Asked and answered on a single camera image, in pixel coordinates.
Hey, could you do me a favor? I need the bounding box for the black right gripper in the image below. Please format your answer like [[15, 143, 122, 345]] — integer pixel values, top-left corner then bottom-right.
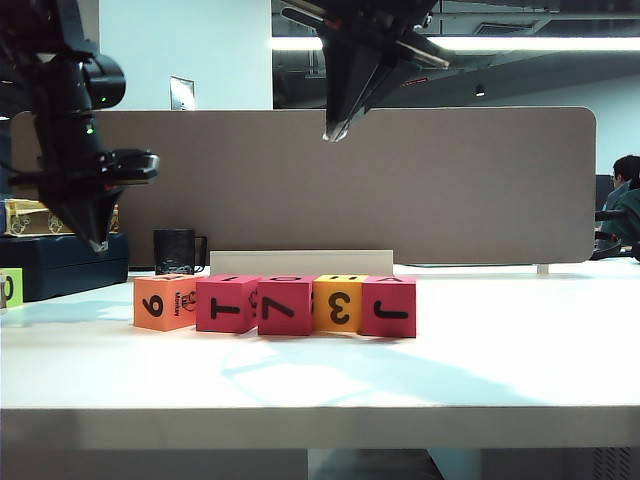
[[279, 0, 451, 144]]

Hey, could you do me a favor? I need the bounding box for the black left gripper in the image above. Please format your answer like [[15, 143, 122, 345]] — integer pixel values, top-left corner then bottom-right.
[[37, 152, 126, 254]]

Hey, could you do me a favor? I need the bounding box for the orange foam block monkey 6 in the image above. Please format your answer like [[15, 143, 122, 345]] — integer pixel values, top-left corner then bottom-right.
[[133, 276, 201, 332]]

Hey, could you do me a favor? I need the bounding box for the red foam block T I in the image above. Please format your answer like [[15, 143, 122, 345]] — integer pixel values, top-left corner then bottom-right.
[[194, 275, 261, 335]]

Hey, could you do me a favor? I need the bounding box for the red foam block O R 7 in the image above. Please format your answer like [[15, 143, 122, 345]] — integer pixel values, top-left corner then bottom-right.
[[257, 275, 317, 337]]

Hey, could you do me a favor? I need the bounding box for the yellow foam block H 3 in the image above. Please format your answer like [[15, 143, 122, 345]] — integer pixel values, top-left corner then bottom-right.
[[312, 274, 369, 335]]

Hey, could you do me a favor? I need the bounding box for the red foam block A J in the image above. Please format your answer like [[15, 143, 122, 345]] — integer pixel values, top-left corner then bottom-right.
[[360, 276, 418, 339]]

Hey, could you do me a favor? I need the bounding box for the dark blue case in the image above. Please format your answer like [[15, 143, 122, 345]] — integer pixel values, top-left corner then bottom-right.
[[0, 232, 130, 303]]

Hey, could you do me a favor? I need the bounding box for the yellow patterned box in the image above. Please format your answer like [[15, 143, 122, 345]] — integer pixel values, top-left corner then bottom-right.
[[0, 198, 121, 238]]

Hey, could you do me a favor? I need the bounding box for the black mug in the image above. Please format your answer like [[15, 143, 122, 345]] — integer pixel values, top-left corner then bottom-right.
[[153, 228, 209, 277]]

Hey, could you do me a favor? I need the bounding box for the green foam block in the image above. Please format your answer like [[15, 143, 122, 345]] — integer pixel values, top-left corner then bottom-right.
[[0, 267, 25, 309]]

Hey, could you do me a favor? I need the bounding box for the brown desk divider panel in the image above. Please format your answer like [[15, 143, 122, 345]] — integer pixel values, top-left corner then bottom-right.
[[9, 106, 599, 266]]

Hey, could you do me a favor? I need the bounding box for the black office chair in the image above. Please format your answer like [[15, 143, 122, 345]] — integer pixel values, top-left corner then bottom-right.
[[592, 208, 640, 264]]

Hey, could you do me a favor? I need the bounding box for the seated person dark hair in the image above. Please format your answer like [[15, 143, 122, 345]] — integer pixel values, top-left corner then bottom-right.
[[602, 154, 640, 261]]

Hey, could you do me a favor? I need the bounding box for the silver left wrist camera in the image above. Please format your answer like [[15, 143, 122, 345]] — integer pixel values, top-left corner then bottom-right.
[[102, 148, 161, 185]]

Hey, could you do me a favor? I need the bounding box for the wall sign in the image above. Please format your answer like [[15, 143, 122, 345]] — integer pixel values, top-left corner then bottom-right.
[[169, 75, 197, 112]]

